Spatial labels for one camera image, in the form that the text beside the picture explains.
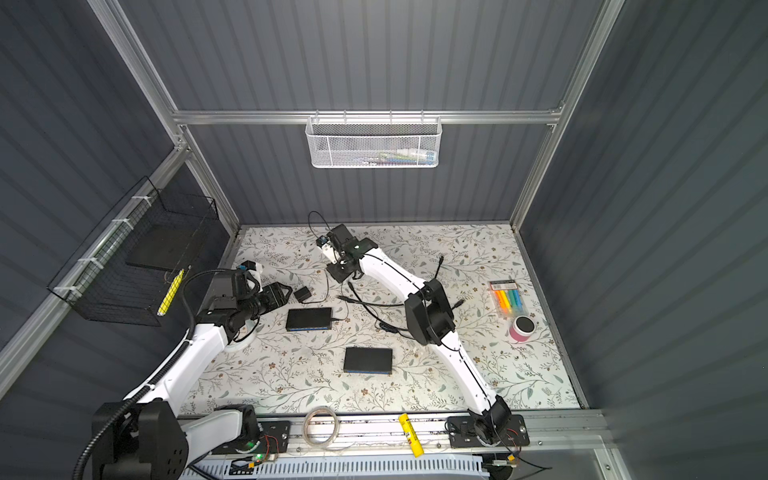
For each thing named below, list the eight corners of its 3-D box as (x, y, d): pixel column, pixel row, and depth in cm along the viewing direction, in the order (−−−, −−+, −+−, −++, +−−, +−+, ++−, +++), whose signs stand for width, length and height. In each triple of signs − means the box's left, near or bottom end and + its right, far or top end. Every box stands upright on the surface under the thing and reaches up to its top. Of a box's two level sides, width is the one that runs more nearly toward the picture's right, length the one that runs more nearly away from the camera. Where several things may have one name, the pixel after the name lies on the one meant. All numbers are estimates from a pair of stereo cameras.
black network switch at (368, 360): (344, 374, 86) (342, 371, 84) (346, 350, 90) (345, 347, 88) (392, 374, 86) (392, 371, 83) (392, 350, 90) (392, 347, 88)
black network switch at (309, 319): (286, 330, 94) (283, 326, 92) (290, 311, 99) (288, 307, 97) (330, 330, 94) (329, 326, 92) (333, 311, 99) (332, 307, 97)
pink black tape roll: (511, 341, 91) (517, 333, 87) (506, 323, 95) (512, 315, 91) (531, 341, 91) (538, 333, 87) (525, 323, 95) (532, 315, 91)
